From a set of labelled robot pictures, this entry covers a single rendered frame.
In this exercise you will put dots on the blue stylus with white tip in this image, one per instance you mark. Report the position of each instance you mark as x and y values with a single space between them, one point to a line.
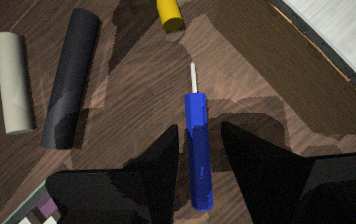
198 147

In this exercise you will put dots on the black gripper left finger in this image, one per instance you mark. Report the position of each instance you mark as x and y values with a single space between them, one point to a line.
146 185

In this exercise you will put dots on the yellow cylinder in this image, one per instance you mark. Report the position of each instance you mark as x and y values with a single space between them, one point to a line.
169 13

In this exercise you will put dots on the keyboard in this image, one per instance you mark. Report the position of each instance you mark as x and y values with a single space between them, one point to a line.
38 208

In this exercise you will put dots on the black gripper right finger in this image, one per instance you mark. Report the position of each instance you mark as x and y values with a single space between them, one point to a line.
278 184

